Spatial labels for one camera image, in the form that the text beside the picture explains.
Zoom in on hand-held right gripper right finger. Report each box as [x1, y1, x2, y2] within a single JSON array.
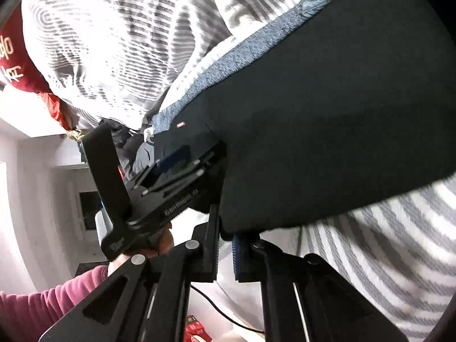
[[231, 231, 410, 342]]

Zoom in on person's left forearm pink sleeve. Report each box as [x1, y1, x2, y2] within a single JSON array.
[[0, 255, 123, 342]]

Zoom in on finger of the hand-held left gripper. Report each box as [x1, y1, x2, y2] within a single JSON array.
[[142, 164, 218, 197], [133, 151, 200, 190]]

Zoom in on black cable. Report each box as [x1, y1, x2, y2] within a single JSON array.
[[190, 285, 265, 335]]

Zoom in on red embroidered pillow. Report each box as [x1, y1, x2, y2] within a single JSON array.
[[0, 5, 77, 132]]

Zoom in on grey jacket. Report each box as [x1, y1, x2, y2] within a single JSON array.
[[107, 121, 161, 180]]

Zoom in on red box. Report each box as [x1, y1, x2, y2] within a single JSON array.
[[185, 315, 211, 342]]

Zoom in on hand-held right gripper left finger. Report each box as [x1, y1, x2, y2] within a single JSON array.
[[39, 203, 221, 342]]

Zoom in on black pants grey lining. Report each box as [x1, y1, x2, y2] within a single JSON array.
[[153, 0, 456, 237]]

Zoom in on person's left hand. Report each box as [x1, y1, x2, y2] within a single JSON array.
[[142, 223, 175, 257]]

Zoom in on grey striped quilt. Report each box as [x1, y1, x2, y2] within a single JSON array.
[[21, 0, 321, 132]]

